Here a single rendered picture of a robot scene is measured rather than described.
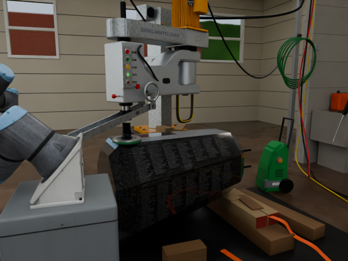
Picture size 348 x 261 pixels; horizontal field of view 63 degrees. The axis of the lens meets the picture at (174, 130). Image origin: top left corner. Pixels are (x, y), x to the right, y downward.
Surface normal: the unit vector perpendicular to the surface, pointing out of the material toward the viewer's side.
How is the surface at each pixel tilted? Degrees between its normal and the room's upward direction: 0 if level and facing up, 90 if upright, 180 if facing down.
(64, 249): 90
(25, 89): 90
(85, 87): 90
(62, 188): 90
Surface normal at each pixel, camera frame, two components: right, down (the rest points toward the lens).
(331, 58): 0.30, 0.16
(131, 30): 0.65, 0.13
